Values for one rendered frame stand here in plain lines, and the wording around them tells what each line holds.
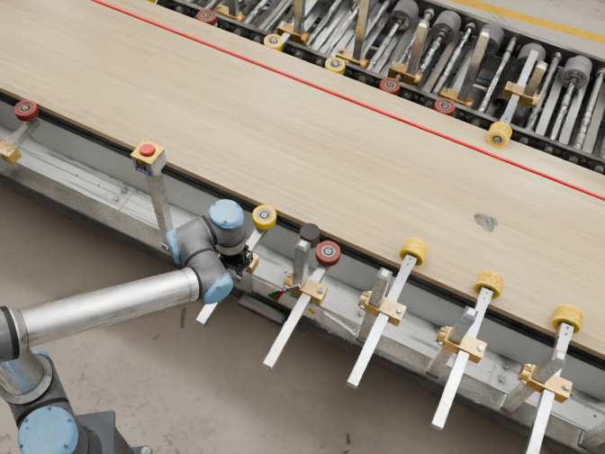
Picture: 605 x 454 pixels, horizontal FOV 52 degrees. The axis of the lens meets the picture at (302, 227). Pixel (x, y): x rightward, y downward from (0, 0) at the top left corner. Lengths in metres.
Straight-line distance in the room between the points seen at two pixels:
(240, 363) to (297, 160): 1.02
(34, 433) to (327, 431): 1.26
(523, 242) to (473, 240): 0.17
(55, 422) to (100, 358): 1.03
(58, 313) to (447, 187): 1.37
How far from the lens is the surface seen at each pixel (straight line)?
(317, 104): 2.41
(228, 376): 2.78
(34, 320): 1.43
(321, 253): 1.99
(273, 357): 1.88
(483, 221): 2.18
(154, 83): 2.51
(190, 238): 1.65
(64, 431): 1.89
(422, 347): 2.22
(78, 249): 3.18
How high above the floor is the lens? 2.61
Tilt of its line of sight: 57 degrees down
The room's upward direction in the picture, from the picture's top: 5 degrees clockwise
